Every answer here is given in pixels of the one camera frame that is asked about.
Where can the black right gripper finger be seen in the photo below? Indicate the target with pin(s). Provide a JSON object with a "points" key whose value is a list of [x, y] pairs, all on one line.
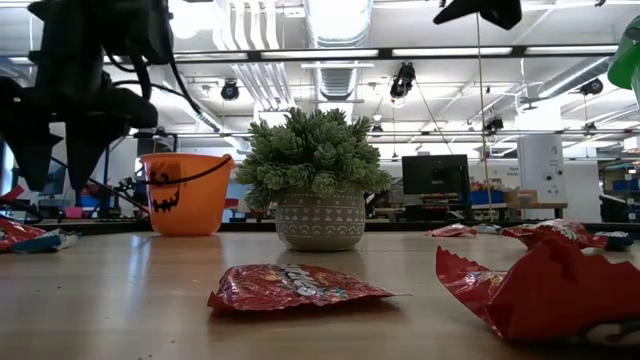
{"points": [[490, 10]]}

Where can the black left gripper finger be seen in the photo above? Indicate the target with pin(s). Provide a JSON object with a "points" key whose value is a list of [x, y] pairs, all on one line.
{"points": [[27, 135], [100, 130]]}

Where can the red candy packet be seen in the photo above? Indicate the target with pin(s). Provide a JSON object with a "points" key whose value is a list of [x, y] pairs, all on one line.
{"points": [[17, 232], [452, 231]]}

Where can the pale candy wrapper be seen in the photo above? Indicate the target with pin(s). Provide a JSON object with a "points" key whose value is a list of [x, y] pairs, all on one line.
{"points": [[487, 229]]}

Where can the monitor with blue screen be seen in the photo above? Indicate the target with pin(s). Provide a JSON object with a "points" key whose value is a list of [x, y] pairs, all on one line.
{"points": [[57, 182]]}

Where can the blue white Hershey's bar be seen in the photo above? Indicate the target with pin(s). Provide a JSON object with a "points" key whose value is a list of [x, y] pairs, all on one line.
{"points": [[45, 242]]}

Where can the black ceiling spotlight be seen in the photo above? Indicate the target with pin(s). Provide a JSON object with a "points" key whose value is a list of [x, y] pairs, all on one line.
{"points": [[230, 91], [592, 86], [495, 125], [402, 80]]}

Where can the orange pumpkin face bucket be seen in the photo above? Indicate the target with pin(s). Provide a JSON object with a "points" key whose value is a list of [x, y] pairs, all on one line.
{"points": [[195, 205]]}

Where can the green plastic object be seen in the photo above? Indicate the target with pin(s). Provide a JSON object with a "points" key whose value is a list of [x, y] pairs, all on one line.
{"points": [[627, 65]]}

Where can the white pillar cabinet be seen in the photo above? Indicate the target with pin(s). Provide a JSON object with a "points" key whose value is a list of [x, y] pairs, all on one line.
{"points": [[542, 165]]}

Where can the black computer monitor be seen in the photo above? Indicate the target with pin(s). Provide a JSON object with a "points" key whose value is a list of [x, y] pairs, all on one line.
{"points": [[435, 175]]}

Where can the blue storage bin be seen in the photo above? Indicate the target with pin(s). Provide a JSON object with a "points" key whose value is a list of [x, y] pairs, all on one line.
{"points": [[486, 197]]}

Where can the cardboard box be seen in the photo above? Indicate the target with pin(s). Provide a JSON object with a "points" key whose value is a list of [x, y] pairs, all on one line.
{"points": [[520, 197]]}

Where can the wooden workbench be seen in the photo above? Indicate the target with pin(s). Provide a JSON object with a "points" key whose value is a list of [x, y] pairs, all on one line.
{"points": [[530, 206]]}

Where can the red Skittles packet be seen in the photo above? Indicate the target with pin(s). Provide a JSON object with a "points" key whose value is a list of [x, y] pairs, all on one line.
{"points": [[550, 232], [280, 287], [550, 295]]}

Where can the potted artificial succulent plant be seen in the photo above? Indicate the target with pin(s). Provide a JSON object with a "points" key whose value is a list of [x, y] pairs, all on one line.
{"points": [[320, 220]]}

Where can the black metal stand frame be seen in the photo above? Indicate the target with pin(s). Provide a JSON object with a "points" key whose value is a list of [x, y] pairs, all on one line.
{"points": [[106, 175]]}

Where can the silver ceiling air duct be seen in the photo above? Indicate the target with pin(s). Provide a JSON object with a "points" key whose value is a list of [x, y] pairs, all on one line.
{"points": [[337, 25]]}

